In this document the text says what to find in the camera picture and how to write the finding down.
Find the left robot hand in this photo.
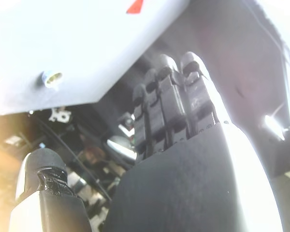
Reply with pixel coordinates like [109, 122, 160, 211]
[8, 51, 286, 232]

